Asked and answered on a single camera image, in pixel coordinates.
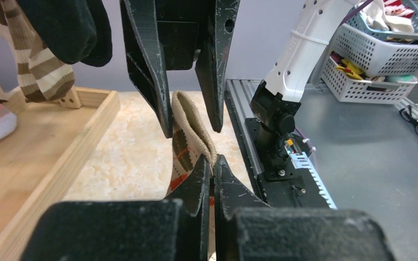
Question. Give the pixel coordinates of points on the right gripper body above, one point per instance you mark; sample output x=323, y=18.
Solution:
x=184, y=29

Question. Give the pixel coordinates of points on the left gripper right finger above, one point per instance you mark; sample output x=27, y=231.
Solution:
x=249, y=229

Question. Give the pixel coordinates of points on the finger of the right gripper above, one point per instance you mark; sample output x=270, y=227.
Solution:
x=145, y=59
x=217, y=32

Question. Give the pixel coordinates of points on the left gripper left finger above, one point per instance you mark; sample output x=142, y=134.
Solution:
x=174, y=228

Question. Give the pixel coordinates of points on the black sock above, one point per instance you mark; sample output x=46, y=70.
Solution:
x=66, y=27
x=102, y=51

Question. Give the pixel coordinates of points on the beige argyle sock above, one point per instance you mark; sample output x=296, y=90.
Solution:
x=190, y=139

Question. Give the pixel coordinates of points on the brown tan striped sock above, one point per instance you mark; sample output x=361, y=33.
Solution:
x=40, y=74

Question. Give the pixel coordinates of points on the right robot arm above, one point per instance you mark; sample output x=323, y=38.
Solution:
x=317, y=22

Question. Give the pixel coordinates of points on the white storage basket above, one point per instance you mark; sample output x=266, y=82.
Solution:
x=350, y=84

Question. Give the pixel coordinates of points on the wooden rack stand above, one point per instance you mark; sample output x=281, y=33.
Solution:
x=40, y=160

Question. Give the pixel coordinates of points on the blue storage basket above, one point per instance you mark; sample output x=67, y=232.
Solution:
x=378, y=52

